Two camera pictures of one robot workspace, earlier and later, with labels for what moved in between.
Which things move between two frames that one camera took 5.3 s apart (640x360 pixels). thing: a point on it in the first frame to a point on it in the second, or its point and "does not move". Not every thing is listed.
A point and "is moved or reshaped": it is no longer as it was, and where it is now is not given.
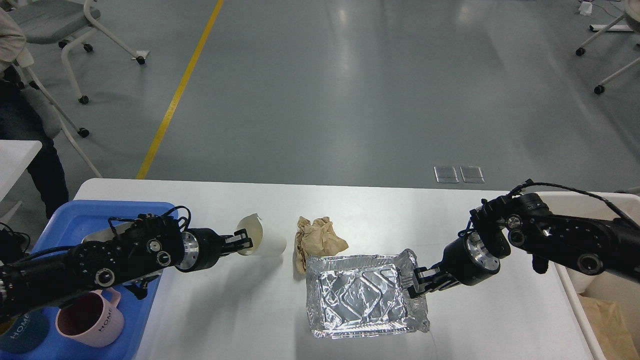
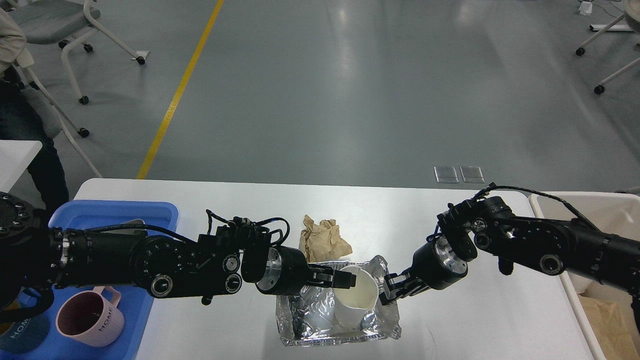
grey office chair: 53,21 does not move
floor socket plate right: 472,174 does not move
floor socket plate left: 446,174 does not move
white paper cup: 263,244 is moved or reshaped
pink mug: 93,319 does not move
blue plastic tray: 65,224 does not move
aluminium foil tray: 351,296 is moved or reshaped
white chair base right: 632,14 does not move
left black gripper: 201,247 to 284,271
